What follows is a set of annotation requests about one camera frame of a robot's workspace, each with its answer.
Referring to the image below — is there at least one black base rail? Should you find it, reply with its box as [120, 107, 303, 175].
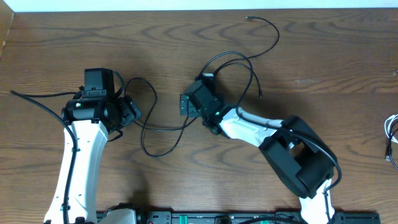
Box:
[96, 211, 382, 224]

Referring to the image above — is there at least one black usb cable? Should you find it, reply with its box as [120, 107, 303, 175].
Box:
[124, 16, 280, 159]
[384, 119, 398, 171]

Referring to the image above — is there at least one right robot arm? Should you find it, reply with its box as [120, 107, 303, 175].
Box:
[184, 80, 342, 223]

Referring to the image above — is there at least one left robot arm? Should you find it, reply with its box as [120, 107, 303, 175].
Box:
[44, 68, 142, 223]

